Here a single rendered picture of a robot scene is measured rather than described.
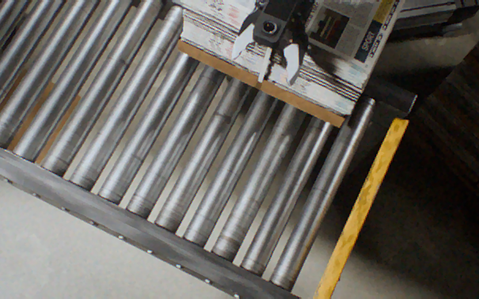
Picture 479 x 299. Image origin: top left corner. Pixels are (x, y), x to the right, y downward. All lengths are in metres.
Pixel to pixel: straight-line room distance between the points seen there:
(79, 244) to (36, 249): 0.13
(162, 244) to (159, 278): 0.80
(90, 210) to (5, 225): 0.90
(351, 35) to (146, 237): 0.55
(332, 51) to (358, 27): 0.07
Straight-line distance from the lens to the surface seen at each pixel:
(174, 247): 1.31
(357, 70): 1.18
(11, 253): 2.20
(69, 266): 2.15
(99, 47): 1.45
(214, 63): 1.35
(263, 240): 1.31
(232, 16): 1.21
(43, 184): 1.37
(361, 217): 1.33
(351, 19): 1.22
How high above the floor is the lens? 2.10
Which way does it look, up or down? 74 degrees down
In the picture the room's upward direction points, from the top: 12 degrees clockwise
